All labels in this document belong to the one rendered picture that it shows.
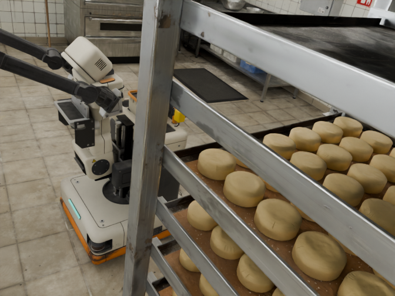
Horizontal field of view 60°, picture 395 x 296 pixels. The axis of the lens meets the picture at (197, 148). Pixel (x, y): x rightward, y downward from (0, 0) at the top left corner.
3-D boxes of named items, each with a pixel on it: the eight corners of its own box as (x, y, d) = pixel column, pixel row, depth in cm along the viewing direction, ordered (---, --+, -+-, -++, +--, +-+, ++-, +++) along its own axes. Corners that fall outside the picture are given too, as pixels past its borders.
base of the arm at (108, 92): (120, 98, 155) (109, 88, 163) (107, 90, 149) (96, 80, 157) (109, 114, 156) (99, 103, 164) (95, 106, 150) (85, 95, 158)
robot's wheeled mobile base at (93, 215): (144, 179, 278) (146, 153, 265) (188, 231, 237) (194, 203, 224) (58, 204, 240) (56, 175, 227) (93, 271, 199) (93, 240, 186)
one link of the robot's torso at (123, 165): (115, 166, 221) (116, 133, 208) (136, 191, 203) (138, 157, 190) (73, 176, 206) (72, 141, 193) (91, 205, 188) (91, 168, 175)
